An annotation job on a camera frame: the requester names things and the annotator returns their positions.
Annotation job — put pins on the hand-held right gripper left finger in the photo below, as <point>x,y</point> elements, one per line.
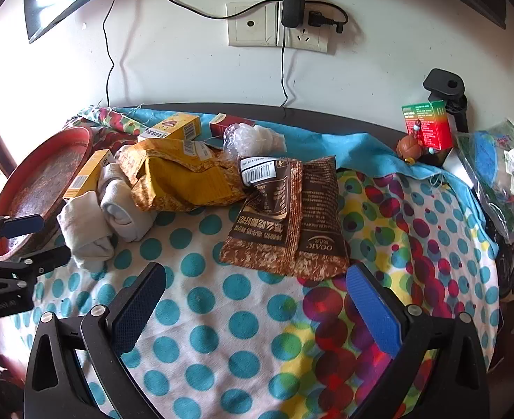
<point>139,305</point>

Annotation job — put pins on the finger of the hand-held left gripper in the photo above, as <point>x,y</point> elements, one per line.
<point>21,225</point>
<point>47,259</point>

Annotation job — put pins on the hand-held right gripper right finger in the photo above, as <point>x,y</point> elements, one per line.
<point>372,310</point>

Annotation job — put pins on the round red rusty tray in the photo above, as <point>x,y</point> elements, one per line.
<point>34,183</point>

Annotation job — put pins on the cream sock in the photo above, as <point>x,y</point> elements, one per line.
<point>82,227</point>

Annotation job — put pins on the tall yellow medicine box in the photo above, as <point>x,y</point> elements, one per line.
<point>86,172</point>

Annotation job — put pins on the white knotted sock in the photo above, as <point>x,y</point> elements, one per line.
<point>124,214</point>

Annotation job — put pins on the brown snack packet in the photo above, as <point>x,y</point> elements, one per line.
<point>322,209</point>

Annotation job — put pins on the yellow snack packet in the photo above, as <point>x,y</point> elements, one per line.
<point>187,187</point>
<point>161,157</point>

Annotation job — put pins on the brown packet with white label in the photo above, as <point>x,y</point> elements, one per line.
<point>261,227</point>

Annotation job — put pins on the yellow cartoon face box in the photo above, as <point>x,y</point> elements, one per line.
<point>174,128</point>

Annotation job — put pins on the dark red box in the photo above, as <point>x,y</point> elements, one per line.
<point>235,126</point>

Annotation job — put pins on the clear plastic bag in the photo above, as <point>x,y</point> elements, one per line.
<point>257,137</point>

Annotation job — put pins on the polka dot cloth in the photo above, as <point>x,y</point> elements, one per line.
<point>239,314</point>

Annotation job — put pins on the small brown figurine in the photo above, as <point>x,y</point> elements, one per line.
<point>409,148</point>

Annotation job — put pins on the plastic bag with blue contents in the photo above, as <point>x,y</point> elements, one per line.
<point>488,161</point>

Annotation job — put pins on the green and red box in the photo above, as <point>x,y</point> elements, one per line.
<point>431,124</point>

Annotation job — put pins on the black table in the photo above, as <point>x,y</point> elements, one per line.
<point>326,115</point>

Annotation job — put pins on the black plug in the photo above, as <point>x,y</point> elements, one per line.
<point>320,19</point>

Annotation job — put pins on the black power adapter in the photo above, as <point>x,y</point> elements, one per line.
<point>294,4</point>

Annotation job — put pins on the black clamp mount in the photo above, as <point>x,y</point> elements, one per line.
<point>444,83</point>

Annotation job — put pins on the white wall power outlet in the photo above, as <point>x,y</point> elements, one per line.
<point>309,41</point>

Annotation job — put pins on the white wall antenna plate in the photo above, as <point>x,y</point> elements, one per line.
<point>250,24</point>

